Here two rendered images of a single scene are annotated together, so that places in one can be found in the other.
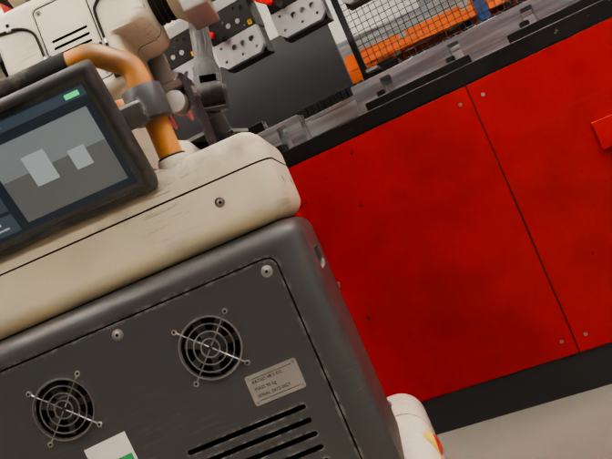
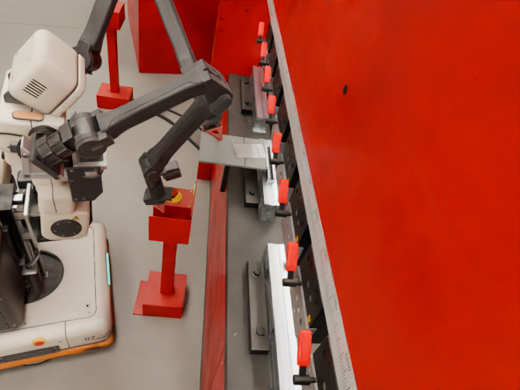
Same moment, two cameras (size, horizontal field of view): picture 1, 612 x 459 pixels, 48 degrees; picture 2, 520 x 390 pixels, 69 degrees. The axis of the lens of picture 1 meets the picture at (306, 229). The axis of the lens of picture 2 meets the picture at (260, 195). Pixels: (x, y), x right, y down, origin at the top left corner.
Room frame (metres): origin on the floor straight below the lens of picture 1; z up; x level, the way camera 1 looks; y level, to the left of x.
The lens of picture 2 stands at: (1.42, -0.89, 1.94)
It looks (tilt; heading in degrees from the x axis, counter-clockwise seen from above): 44 degrees down; 55
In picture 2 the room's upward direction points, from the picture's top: 17 degrees clockwise
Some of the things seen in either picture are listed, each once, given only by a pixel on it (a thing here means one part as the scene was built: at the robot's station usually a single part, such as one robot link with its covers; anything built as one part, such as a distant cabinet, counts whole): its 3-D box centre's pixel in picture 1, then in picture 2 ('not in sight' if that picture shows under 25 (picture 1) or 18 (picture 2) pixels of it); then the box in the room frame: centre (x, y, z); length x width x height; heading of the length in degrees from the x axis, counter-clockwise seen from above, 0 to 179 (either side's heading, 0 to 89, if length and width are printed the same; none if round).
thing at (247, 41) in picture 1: (239, 35); (290, 128); (2.05, -0.04, 1.26); 0.15 x 0.09 x 0.17; 70
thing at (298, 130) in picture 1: (249, 156); (265, 177); (2.09, 0.07, 0.92); 0.39 x 0.06 x 0.10; 70
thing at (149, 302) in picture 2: not in sight; (160, 293); (1.70, 0.13, 0.06); 0.25 x 0.20 x 0.12; 158
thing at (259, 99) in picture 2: not in sight; (258, 97); (2.29, 0.64, 0.92); 0.50 x 0.06 x 0.10; 70
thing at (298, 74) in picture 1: (217, 135); not in sight; (2.67, 0.17, 1.12); 1.13 x 0.02 x 0.44; 70
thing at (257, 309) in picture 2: (419, 85); (257, 303); (1.85, -0.43, 0.89); 0.30 x 0.05 x 0.03; 70
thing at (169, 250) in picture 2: not in sight; (169, 259); (1.73, 0.12, 0.39); 0.06 x 0.06 x 0.54; 68
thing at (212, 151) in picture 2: (204, 143); (233, 150); (1.97, 0.17, 1.00); 0.26 x 0.18 x 0.01; 160
